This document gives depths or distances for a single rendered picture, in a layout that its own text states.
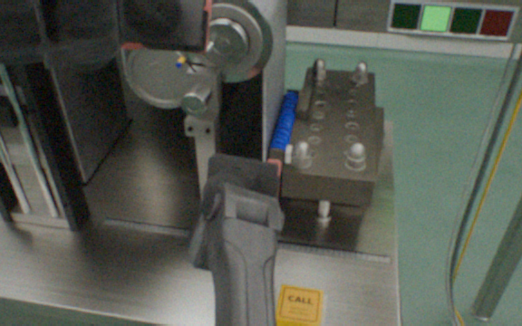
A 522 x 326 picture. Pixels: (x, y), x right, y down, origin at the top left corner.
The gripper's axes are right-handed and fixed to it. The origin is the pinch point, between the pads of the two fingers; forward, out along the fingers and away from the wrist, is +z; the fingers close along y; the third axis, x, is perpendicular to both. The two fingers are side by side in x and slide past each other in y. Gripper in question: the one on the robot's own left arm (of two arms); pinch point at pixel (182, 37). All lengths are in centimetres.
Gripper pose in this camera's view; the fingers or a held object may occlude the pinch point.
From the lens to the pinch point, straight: 64.8
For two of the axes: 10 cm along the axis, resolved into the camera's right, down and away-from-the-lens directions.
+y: 9.8, 1.0, -1.5
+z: 1.5, 0.3, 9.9
